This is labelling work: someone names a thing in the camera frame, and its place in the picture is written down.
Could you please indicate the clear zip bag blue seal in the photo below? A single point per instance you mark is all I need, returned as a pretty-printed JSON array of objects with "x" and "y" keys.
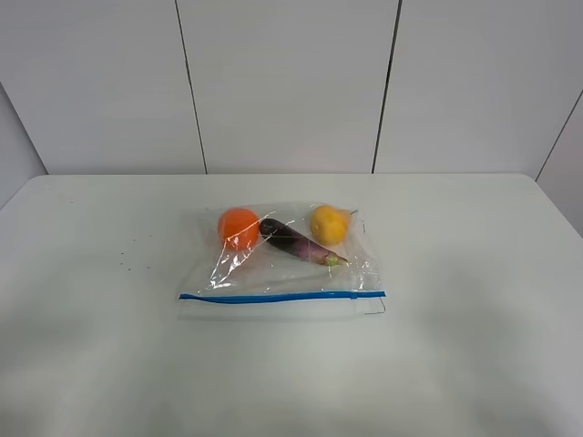
[{"x": 264, "y": 283}]

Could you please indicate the purple eggplant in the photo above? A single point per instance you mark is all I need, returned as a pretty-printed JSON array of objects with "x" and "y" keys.
[{"x": 292, "y": 242}]

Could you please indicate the yellow pear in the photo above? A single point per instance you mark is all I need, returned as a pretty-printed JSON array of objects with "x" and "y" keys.
[{"x": 329, "y": 225}]

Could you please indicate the orange fruit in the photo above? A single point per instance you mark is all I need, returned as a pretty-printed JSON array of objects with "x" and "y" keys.
[{"x": 238, "y": 229}]

